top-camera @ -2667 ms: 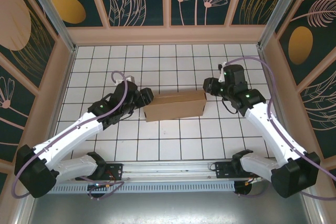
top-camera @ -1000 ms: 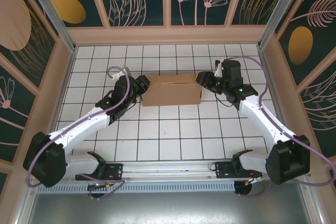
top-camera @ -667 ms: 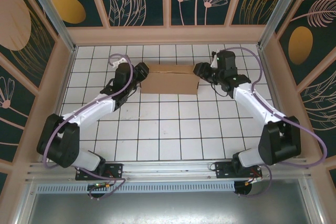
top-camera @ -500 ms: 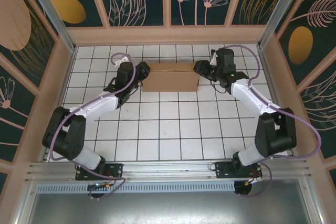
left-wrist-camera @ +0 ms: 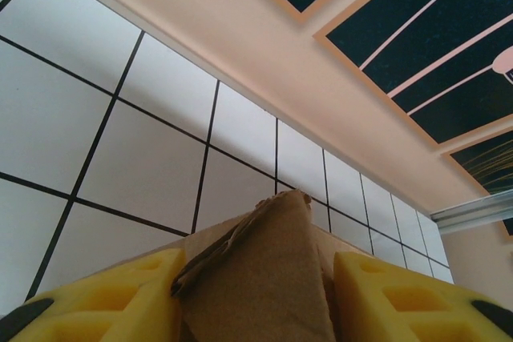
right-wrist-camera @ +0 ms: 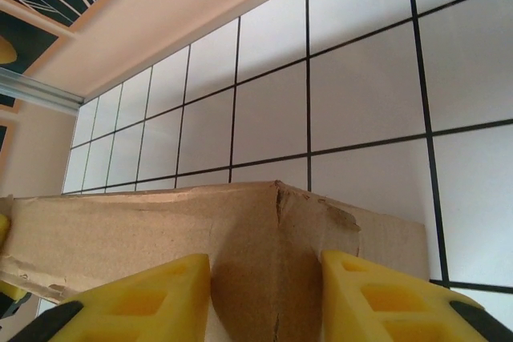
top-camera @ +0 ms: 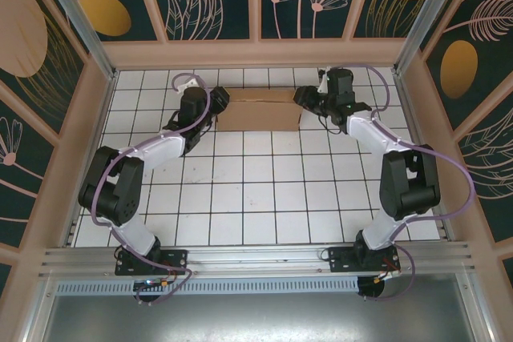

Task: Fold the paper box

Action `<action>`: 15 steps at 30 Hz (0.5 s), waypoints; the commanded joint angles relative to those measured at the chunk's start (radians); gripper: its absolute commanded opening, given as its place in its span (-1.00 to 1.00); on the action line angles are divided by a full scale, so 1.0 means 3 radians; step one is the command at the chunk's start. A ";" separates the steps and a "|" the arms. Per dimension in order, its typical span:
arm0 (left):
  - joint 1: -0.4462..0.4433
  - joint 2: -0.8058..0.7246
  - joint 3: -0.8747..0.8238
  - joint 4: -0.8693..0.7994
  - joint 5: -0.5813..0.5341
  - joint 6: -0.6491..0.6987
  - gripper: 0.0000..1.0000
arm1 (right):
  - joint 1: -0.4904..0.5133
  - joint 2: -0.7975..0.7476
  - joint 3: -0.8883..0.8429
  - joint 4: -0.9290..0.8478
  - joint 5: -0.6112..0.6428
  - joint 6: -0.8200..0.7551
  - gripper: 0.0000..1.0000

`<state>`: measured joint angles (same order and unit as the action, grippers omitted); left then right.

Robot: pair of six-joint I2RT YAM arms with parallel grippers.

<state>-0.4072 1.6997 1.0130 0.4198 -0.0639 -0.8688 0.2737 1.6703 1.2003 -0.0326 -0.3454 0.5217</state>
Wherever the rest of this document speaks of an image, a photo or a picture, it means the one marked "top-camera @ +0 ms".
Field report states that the grey metal sheet panel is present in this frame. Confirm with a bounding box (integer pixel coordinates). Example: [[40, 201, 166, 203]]
[[23, 272, 498, 342]]

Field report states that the aluminium side rail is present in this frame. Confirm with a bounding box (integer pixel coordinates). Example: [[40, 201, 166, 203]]
[[59, 71, 118, 247], [394, 71, 457, 242]]

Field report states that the small circuit board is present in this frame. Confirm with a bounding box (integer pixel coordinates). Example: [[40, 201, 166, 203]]
[[133, 277, 170, 292]]

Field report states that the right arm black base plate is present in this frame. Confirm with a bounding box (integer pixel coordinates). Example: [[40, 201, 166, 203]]
[[327, 246, 402, 273]]

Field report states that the yellow wire connector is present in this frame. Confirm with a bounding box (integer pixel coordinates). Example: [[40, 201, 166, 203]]
[[374, 271, 402, 284]]

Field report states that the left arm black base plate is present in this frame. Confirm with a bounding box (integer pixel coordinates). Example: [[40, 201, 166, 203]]
[[115, 248, 189, 277]]

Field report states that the aluminium corner post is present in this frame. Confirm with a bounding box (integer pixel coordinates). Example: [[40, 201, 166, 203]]
[[392, 0, 470, 74], [31, 0, 117, 81]]

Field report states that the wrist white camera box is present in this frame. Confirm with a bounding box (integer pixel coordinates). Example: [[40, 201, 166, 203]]
[[318, 66, 332, 95], [175, 78, 200, 95]]

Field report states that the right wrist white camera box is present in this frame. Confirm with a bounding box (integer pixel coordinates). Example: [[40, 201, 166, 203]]
[[318, 66, 332, 95]]

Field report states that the long aluminium mounting rail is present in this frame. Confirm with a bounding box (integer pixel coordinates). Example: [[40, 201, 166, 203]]
[[38, 240, 476, 279]]

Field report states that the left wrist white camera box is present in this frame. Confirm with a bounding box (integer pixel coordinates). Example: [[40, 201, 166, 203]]
[[175, 78, 200, 95]]

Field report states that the grey slotted cable duct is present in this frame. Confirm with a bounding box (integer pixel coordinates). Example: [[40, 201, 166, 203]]
[[54, 276, 360, 295]]

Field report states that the brown cardboard box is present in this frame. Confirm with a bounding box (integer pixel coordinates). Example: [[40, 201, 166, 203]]
[[216, 86, 302, 133]]

